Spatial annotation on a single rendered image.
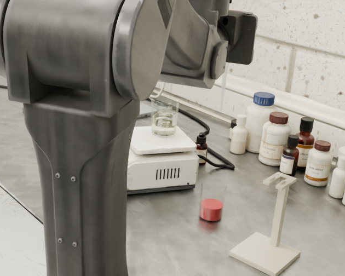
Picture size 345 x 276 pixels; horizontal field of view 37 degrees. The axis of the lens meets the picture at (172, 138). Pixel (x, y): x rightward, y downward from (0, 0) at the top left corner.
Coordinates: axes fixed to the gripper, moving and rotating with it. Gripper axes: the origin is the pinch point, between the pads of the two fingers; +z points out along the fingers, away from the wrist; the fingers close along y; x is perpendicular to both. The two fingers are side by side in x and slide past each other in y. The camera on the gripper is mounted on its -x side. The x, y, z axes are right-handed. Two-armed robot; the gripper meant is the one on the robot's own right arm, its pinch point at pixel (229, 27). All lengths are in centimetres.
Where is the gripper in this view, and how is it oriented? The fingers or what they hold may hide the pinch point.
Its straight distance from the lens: 80.4
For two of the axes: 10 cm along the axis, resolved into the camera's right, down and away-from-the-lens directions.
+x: -0.7, 9.3, 3.6
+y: -9.5, -1.7, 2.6
